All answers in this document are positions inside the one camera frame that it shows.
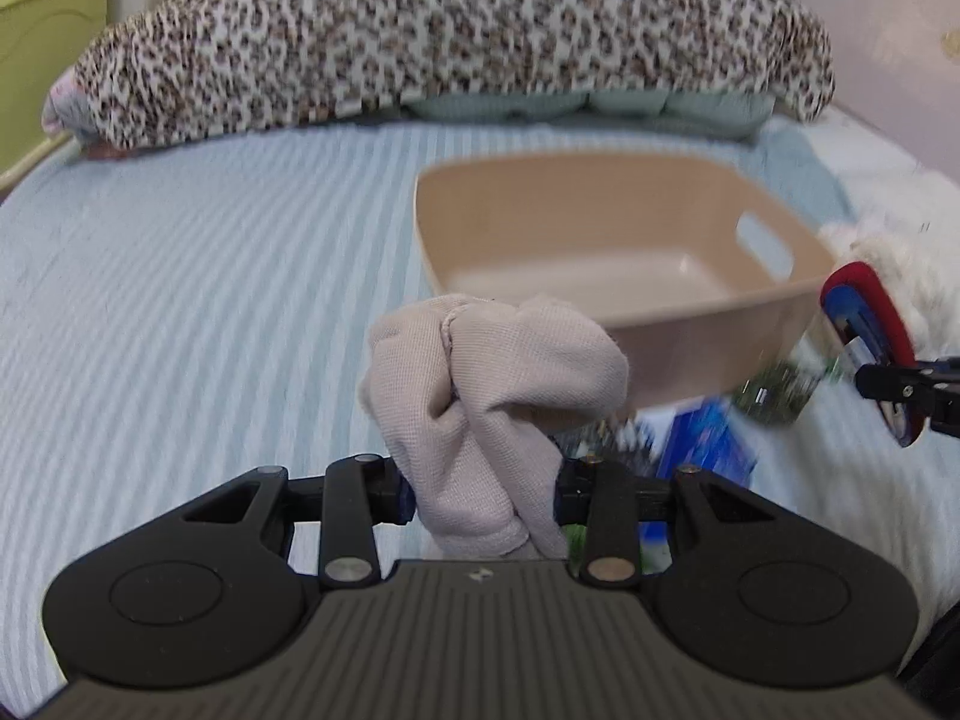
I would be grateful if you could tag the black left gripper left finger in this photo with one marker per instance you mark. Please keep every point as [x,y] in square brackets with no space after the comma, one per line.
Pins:
[355,494]

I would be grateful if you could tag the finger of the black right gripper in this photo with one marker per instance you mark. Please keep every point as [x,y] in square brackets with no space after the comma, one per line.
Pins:
[925,384]

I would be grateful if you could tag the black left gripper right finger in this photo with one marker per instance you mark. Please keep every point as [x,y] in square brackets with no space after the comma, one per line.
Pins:
[610,502]

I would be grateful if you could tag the blue tissue pack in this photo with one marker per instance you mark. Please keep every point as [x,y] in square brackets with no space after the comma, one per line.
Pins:
[698,434]

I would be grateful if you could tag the bag of dried herbs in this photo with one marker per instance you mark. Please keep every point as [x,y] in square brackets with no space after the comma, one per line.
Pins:
[776,396]

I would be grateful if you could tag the beige cloth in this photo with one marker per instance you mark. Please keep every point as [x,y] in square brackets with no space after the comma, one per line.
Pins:
[467,394]

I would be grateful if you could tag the beige plastic storage bin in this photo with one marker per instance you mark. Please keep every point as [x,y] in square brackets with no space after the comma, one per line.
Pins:
[700,276]

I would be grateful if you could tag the grey-green quilted pillow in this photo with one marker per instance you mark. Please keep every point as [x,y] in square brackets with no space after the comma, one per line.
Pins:
[724,116]

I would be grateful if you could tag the leopard print blanket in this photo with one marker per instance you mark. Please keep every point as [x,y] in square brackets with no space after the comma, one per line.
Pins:
[188,70]

